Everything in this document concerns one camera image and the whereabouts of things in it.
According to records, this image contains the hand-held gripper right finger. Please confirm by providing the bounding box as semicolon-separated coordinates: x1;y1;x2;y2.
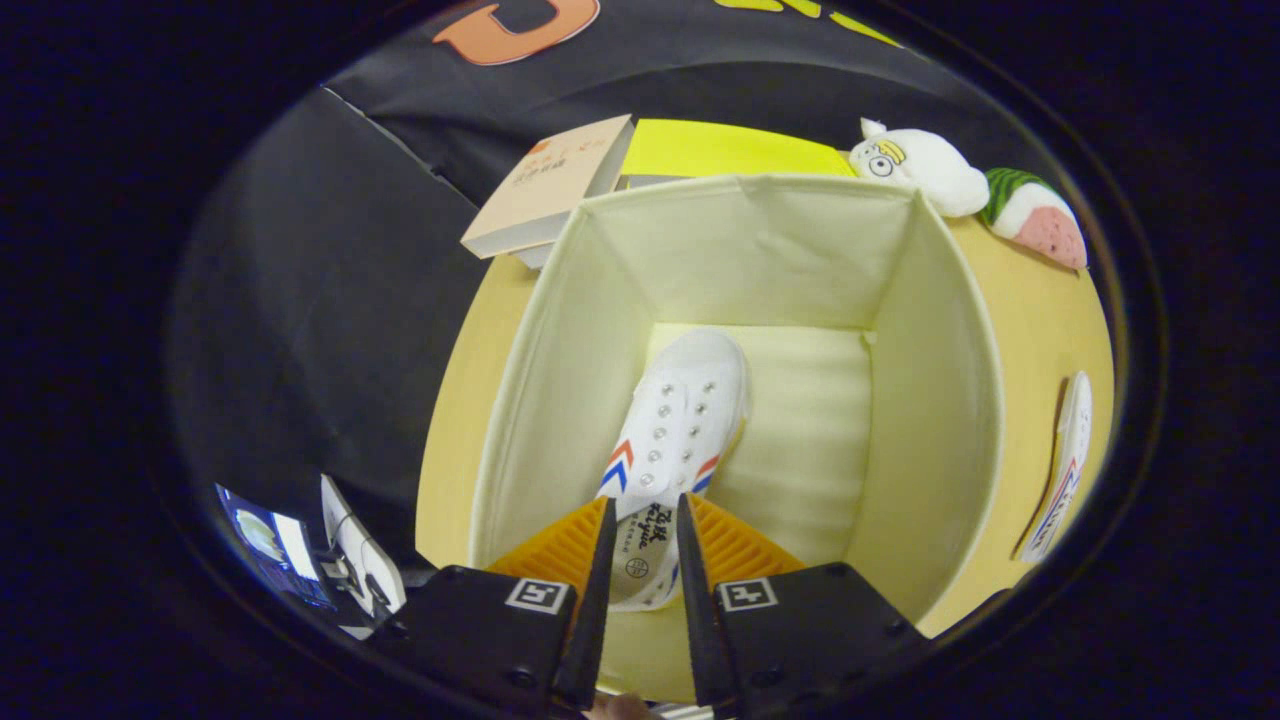
676;492;933;719

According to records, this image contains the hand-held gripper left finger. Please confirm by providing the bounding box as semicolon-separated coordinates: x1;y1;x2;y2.
368;496;619;716

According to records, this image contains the white canvas shoe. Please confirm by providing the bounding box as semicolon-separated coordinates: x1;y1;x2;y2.
596;328;751;613
1018;372;1094;566

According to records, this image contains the beige fabric storage box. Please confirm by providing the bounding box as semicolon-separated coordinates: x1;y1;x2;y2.
468;173;1004;704

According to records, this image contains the blue printed box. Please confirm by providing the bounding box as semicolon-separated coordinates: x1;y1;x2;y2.
215;484;336;611

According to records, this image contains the white flat object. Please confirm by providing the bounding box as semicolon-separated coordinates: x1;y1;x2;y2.
318;474;408;641

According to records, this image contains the beige paperback book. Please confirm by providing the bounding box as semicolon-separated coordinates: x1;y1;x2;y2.
460;113;637;269

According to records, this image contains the yellow folder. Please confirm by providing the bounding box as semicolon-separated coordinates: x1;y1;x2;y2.
620;118;859;191

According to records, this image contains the white plush toy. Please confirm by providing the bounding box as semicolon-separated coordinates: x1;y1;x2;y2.
848;117;991;219

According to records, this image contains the watermelon slice plush toy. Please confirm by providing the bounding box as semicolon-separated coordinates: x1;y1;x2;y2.
978;167;1089;271

